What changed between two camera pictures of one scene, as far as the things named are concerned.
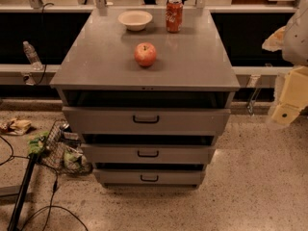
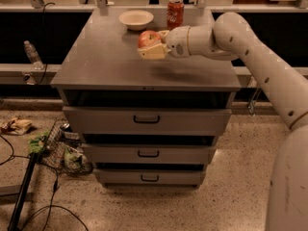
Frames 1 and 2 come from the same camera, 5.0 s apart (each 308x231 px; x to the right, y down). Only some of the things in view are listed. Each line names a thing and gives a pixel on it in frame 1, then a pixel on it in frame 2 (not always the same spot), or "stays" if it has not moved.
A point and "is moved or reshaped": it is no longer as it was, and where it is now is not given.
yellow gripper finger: (275, 41) to (177, 39)
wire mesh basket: (63, 151) stays
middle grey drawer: (148, 153) stays
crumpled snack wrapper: (15, 126) stays
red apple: (144, 54) is moved or reshaped
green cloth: (36, 144) stays
